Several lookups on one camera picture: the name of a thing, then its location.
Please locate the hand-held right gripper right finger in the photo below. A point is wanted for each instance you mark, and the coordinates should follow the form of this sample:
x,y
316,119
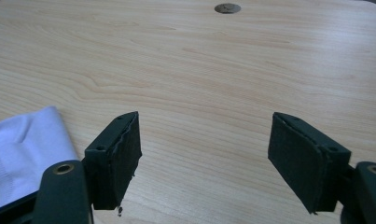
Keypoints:
x,y
303,165

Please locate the white cloth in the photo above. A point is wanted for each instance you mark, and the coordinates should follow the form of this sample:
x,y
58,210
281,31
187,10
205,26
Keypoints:
x,y
24,155

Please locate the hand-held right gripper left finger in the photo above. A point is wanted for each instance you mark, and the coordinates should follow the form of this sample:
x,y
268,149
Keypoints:
x,y
112,168

